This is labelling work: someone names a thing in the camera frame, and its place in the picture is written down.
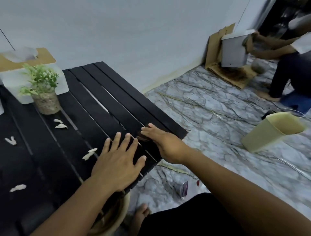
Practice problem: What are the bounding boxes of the beige round basket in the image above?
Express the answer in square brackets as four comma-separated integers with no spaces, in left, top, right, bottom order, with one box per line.
[93,192,131,236]

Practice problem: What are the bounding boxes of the small potted green plant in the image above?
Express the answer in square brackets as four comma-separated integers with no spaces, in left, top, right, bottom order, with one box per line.
[19,63,61,115]

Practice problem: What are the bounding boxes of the small black device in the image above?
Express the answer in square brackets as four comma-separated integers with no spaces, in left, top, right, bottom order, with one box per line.
[261,110,276,120]

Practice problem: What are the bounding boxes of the person's right forearm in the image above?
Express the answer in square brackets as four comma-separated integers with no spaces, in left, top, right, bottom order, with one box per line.
[179,142,311,236]

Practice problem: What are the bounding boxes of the white cable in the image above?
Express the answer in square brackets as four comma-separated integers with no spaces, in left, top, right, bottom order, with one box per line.
[276,107,307,119]

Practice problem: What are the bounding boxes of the purple silver packet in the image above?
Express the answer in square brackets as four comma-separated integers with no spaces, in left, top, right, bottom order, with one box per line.
[179,181,189,201]

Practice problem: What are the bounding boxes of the brown fibre clump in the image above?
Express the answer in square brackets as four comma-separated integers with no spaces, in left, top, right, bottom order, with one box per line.
[251,61,267,75]

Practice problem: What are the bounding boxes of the person's left hand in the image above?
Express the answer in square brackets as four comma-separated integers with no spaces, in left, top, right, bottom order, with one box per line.
[91,132,147,193]

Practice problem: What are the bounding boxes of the person's left forearm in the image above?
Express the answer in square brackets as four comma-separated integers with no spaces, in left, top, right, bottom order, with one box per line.
[30,176,122,236]

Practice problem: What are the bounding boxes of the beige plastic waste bin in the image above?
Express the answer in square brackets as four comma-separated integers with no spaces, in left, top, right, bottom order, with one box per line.
[241,112,306,153]

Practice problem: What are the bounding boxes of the blue cushion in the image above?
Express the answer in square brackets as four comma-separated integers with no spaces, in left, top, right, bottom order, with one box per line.
[279,91,311,113]

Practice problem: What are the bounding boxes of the white tissue box wooden lid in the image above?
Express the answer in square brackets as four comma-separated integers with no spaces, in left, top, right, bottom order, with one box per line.
[0,47,70,105]

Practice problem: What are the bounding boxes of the brown cardboard sheet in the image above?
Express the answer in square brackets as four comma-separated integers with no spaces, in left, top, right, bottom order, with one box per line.
[205,23,258,90]

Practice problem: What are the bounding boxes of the white square bin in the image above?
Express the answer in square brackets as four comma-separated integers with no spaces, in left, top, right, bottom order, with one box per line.
[221,29,255,68]

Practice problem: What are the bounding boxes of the person's foot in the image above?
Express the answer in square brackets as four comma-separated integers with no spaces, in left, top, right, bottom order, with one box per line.
[128,203,150,236]

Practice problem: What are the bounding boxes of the person's black shorts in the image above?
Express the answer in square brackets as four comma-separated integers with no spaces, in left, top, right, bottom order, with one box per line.
[138,193,243,236]

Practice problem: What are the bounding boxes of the person's right hand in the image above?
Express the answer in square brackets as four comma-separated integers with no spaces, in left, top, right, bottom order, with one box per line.
[140,123,189,165]

